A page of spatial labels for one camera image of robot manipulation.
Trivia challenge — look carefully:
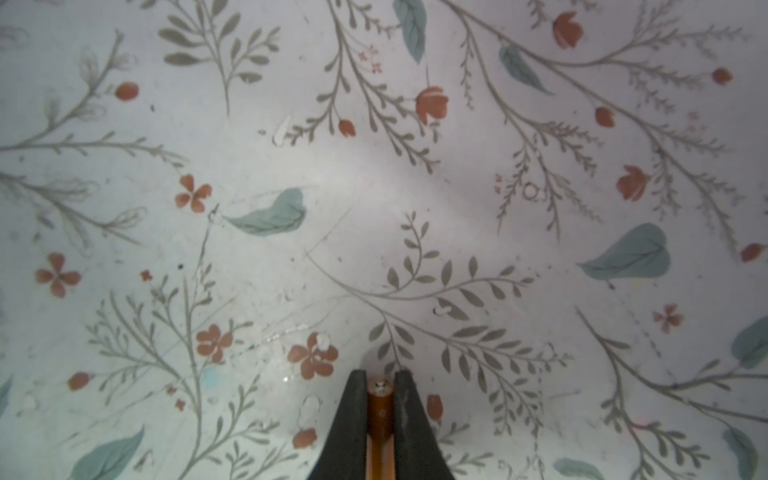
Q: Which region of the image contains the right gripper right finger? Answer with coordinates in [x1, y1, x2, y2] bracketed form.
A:
[393, 370, 455, 480]

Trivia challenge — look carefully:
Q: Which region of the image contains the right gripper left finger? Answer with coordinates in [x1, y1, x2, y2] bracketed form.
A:
[307, 369, 368, 480]

